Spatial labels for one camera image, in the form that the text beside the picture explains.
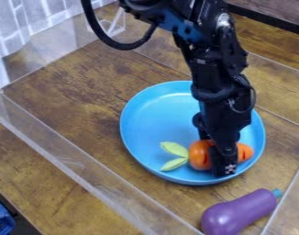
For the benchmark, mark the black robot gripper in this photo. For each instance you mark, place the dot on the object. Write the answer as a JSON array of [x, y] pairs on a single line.
[[225, 114]]

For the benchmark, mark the orange toy carrot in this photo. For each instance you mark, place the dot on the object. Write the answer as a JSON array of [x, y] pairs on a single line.
[[197, 155]]

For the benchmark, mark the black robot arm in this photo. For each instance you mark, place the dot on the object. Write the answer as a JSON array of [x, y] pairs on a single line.
[[203, 31]]

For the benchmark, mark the blue plastic plate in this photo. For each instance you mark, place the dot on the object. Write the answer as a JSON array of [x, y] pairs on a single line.
[[158, 115]]

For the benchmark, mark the purple toy eggplant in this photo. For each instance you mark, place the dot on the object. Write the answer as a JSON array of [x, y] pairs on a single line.
[[227, 218]]

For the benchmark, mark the blue object at corner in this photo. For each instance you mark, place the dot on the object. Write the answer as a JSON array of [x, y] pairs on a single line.
[[7, 222]]

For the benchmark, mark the white grid curtain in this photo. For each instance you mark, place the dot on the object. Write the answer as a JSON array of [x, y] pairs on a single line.
[[41, 30]]

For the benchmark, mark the clear acrylic enclosure wall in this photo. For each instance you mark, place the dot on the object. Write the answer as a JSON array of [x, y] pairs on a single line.
[[67, 173]]

